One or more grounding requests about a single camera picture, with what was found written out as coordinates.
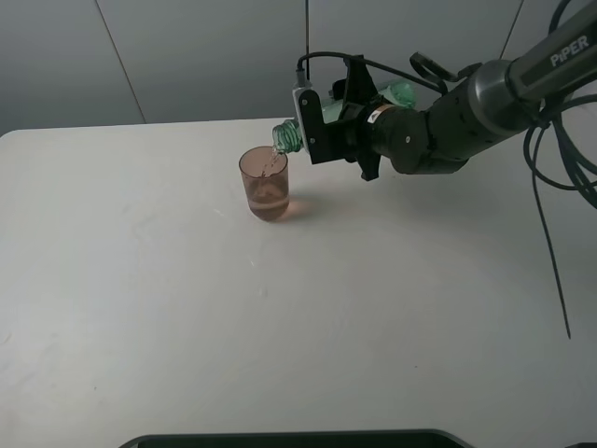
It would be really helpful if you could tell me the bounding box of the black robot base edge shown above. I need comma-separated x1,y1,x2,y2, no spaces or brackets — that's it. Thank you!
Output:
123,429,470,448

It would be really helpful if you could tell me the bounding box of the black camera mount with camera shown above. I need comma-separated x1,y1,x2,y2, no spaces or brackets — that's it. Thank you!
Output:
292,68,356,164

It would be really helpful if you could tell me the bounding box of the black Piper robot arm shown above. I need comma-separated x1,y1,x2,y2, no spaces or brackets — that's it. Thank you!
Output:
312,5,596,180

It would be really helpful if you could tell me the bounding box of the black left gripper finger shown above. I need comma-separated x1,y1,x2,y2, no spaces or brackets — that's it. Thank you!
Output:
331,55,378,121

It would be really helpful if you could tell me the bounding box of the green transparent water bottle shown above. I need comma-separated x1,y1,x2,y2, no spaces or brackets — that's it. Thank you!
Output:
272,79,416,154

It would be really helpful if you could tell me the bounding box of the pink translucent plastic cup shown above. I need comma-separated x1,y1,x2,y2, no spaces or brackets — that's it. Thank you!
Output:
239,146,289,221

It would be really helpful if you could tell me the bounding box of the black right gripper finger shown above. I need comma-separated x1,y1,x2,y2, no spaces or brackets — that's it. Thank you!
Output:
345,147,381,181

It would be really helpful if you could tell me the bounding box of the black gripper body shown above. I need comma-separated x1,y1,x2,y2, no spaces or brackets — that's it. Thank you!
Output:
354,103,429,175

